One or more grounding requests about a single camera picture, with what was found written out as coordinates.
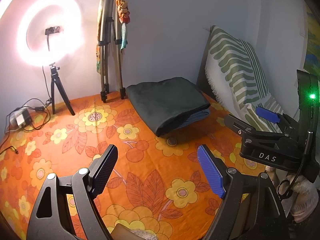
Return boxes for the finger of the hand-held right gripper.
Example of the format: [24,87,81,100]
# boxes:
[255,106,300,137]
[224,114,288,145]

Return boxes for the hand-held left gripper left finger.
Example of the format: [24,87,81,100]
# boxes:
[26,144,118,240]

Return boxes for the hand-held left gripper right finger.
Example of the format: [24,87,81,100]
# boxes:
[197,144,287,240]

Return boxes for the dark green pants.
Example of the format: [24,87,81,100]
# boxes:
[126,78,211,137]

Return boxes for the person's right hand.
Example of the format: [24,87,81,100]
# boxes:
[285,174,317,223]

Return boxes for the orange floral bedsheet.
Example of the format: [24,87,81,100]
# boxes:
[0,94,275,240]

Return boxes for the green striped white pillow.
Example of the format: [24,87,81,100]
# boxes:
[204,25,300,133]

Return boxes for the grey power adapter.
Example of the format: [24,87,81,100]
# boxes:
[12,108,33,127]

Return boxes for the small black tripod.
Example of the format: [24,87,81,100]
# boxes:
[49,63,76,115]

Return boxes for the floral patterned cloth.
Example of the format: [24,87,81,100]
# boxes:
[94,0,104,76]

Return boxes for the tall folded metal tripod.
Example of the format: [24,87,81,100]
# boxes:
[97,0,127,103]

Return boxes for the knotted colourful cloth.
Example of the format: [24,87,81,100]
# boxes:
[110,0,132,50]

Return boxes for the colourful wall poster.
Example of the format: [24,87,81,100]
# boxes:
[301,2,320,73]

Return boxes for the loose black cable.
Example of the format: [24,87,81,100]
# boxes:
[0,146,19,155]

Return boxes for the ring light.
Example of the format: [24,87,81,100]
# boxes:
[16,0,84,68]

